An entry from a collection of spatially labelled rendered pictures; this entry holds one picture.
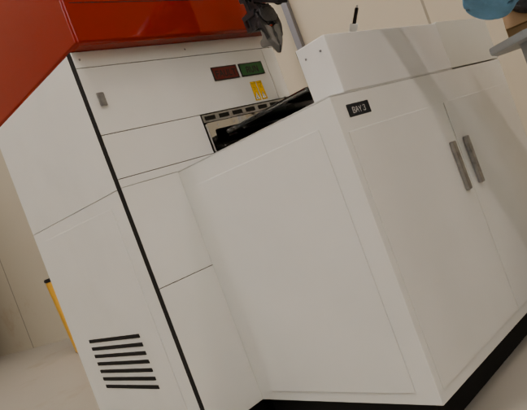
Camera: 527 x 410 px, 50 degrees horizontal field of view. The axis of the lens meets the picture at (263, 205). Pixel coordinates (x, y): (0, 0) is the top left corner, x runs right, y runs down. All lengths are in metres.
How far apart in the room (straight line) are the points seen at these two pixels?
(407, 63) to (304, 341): 0.79
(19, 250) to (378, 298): 5.13
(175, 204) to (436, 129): 0.77
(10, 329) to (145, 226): 5.17
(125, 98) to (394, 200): 0.84
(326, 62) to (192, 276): 0.73
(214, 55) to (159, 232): 0.67
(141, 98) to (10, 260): 4.73
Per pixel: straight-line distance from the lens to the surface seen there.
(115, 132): 1.66
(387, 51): 1.54
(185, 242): 1.68
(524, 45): 1.68
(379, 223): 1.29
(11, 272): 6.39
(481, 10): 1.52
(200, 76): 1.91
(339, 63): 1.35
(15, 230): 6.16
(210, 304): 1.70
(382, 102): 1.43
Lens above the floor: 0.67
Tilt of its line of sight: 1 degrees down
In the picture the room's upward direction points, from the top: 20 degrees counter-clockwise
